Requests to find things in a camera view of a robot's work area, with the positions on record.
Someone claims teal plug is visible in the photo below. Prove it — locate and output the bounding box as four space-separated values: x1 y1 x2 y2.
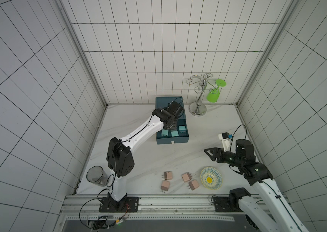
161 129 169 137
178 125 187 136
170 130 179 137

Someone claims teal drawer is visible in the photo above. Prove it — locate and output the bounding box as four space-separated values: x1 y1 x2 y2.
156 119 190 145

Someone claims pink plug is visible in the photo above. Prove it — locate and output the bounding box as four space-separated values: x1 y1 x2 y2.
182 172 192 183
188 180 199 190
160 180 170 192
163 171 173 181

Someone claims teal drawer cabinet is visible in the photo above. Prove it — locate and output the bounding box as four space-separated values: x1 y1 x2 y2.
155 96 186 119

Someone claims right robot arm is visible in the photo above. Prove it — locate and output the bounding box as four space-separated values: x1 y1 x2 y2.
204 139 308 232

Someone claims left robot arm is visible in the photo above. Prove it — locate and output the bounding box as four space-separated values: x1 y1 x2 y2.
106 100 184 204

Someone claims yellow patterned plate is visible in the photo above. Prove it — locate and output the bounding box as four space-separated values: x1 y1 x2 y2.
200 167 223 190

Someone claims silver glass rack stand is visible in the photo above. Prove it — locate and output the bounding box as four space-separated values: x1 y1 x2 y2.
186 73 213 117

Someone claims green plastic wine glass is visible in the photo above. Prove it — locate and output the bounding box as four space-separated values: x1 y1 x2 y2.
207 79 226 103

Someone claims clear glass cup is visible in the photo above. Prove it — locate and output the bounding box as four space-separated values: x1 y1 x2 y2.
86 166 108 187

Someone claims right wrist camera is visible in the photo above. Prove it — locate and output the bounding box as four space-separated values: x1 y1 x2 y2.
218 132 233 151

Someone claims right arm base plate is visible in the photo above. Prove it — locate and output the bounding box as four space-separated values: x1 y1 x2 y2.
211 195 241 213

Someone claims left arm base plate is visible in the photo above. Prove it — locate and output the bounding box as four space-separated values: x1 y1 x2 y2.
99 196 139 213

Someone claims aluminium mounting rail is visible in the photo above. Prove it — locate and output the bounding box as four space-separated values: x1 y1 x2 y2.
60 194 290 216

